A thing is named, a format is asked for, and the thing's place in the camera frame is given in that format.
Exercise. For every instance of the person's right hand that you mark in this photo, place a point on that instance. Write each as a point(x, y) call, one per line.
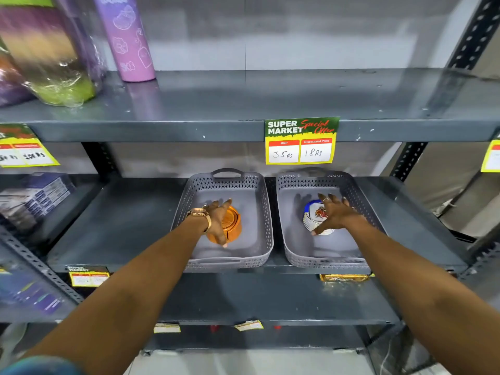
point(340, 216)

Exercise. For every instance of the person's left hand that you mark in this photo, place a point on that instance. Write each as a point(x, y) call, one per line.
point(217, 218)

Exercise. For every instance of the person's left thumb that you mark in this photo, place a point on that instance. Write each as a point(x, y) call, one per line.
point(222, 236)

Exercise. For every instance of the person's right middle finger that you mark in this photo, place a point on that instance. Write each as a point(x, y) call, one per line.
point(332, 199)

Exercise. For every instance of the person's right thumb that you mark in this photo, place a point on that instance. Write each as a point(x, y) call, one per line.
point(321, 228)

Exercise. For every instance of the orange round tin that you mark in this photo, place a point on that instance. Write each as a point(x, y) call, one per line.
point(233, 226)

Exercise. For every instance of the white and blue round tin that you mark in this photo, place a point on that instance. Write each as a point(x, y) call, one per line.
point(312, 214)

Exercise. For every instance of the person's left forearm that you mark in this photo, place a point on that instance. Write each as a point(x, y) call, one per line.
point(129, 285)

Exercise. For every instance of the person's right forearm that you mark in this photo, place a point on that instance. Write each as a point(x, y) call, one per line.
point(422, 292)

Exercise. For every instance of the grey perforated plastic basket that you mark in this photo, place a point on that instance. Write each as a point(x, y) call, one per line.
point(293, 226)
point(250, 214)

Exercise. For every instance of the gold wristwatch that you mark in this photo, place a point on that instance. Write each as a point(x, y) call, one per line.
point(201, 215)

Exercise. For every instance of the yellow wrapped packet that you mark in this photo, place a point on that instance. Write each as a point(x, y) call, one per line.
point(343, 278)

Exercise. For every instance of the green and yellow price label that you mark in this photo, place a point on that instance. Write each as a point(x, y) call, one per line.
point(493, 156)
point(300, 140)
point(23, 150)

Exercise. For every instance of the small white yellow price label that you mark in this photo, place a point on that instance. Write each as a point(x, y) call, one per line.
point(167, 328)
point(249, 325)

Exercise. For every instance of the grey metal shelf rack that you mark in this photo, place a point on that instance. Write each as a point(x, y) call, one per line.
point(242, 101)

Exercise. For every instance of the small green yellow price label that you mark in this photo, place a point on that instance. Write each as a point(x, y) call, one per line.
point(88, 277)

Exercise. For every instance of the grey slotted rack upright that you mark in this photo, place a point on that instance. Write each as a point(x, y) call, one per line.
point(43, 265)

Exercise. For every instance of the stack of blue white boxes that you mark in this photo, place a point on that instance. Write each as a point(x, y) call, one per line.
point(35, 199)

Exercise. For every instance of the purple packets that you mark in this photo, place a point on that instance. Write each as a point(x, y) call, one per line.
point(27, 292)

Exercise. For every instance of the purple printed bottle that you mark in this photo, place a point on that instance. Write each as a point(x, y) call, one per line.
point(127, 38)

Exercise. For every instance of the blue sleeve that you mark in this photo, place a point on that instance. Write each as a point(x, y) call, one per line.
point(39, 367)

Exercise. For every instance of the clear pack of colourful sponges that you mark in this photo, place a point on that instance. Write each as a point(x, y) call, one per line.
point(50, 50)

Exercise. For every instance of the purple plastic packet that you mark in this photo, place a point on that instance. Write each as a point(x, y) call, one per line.
point(9, 87)

